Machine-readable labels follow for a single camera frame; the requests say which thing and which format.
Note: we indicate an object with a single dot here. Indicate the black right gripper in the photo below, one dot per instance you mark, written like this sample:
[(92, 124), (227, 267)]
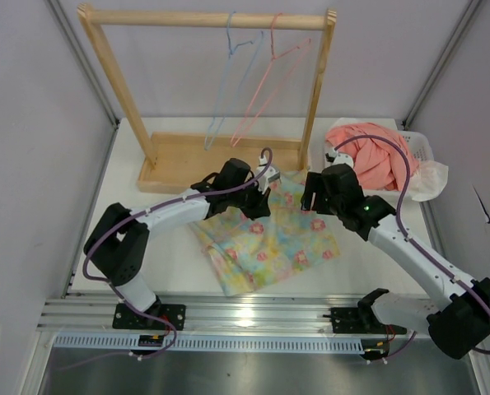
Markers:
[(314, 184)]

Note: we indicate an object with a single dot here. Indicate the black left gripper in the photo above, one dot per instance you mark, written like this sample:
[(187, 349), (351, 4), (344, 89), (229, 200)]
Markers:
[(260, 208)]

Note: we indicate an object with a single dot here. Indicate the floral pastel skirt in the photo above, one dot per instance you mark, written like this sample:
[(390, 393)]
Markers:
[(248, 255)]

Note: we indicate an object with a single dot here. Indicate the pink wire hanger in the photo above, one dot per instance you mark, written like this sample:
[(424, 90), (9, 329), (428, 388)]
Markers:
[(267, 89), (232, 230)]

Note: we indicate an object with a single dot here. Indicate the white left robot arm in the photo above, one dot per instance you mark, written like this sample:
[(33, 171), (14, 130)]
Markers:
[(117, 245)]

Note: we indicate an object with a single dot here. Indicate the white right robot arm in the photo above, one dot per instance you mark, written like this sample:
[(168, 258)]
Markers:
[(457, 314)]

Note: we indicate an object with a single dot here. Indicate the wooden hanger rack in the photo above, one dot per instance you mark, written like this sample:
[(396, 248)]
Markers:
[(174, 160)]

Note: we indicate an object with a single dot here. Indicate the coral pink garment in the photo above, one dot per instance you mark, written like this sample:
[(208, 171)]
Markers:
[(377, 164)]

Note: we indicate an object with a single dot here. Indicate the white sheer garment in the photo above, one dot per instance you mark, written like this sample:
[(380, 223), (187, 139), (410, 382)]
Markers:
[(428, 181)]

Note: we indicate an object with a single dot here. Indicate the white plastic laundry basket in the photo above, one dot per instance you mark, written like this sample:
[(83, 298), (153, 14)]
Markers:
[(417, 144)]

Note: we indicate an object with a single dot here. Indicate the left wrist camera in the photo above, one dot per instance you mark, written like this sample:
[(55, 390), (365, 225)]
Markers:
[(265, 175)]

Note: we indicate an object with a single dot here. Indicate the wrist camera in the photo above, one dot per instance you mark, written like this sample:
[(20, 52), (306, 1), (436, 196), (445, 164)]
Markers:
[(334, 157), (265, 175)]

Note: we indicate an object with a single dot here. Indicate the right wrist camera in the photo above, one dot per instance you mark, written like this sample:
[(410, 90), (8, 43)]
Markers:
[(334, 157)]

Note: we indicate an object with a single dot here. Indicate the aluminium mounting rail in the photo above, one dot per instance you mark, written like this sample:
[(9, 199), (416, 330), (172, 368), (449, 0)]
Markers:
[(256, 315)]

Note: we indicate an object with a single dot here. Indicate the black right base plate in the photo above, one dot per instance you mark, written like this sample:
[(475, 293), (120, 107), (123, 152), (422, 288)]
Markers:
[(352, 320)]

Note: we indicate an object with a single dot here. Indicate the blue wire hanger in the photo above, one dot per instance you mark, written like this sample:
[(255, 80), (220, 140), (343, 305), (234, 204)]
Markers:
[(230, 86)]

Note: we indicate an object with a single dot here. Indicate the white slotted cable duct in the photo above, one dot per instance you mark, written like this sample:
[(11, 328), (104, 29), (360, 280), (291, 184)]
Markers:
[(191, 342)]

